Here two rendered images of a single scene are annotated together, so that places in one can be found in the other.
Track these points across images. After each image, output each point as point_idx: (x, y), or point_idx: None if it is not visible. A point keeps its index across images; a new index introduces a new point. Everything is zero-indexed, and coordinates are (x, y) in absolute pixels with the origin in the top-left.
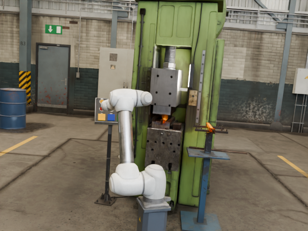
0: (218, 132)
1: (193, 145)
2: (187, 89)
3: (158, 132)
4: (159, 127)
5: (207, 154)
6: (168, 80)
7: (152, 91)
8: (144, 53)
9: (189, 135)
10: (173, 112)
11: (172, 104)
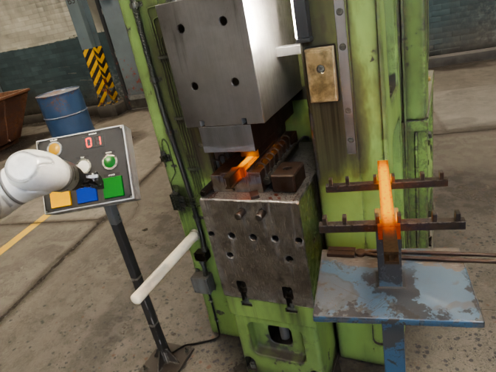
0: (422, 229)
1: (353, 219)
2: None
3: (232, 209)
4: (235, 190)
5: (387, 301)
6: (218, 38)
7: (184, 86)
8: None
9: (334, 193)
10: (280, 124)
11: (252, 116)
